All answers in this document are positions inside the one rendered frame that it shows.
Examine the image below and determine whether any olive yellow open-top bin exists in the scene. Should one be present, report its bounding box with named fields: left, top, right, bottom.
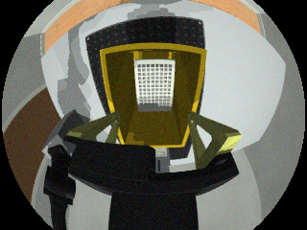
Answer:
left=100, top=43, right=207, bottom=148

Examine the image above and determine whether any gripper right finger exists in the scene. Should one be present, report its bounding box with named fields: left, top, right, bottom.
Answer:
left=187, top=111, right=242, bottom=170

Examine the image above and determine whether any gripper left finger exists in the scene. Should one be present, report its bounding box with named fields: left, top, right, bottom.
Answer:
left=66, top=110, right=121, bottom=144

